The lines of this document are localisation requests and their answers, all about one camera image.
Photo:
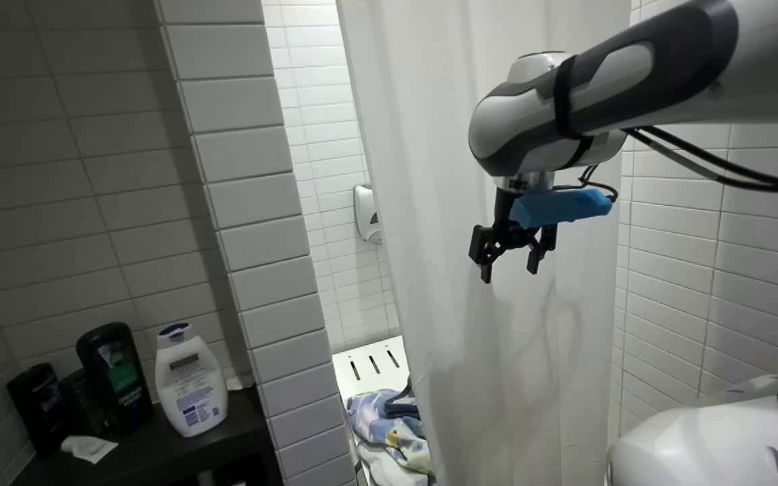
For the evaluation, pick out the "blue floral towel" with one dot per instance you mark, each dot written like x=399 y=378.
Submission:
x=389 y=433

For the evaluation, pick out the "black shelf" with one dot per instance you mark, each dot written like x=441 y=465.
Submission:
x=164 y=449

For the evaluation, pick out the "white slotted shower seat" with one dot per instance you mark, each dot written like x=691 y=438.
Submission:
x=368 y=365

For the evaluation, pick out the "white lotion pump bottle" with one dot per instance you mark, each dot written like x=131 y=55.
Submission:
x=189 y=386

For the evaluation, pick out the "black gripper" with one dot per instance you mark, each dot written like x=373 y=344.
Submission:
x=518 y=235

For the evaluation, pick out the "white wall soap dispenser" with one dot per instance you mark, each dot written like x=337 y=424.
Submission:
x=365 y=213

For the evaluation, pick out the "black green body wash bottle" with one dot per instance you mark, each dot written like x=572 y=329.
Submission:
x=115 y=378

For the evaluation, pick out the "white shower curtain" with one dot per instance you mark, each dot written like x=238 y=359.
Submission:
x=426 y=178

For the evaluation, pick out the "white crumpled tissue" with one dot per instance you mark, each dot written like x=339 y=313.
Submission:
x=87 y=449

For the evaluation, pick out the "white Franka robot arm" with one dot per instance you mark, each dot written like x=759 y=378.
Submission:
x=769 y=55

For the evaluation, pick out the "small dark bottle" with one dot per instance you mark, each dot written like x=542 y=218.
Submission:
x=39 y=406

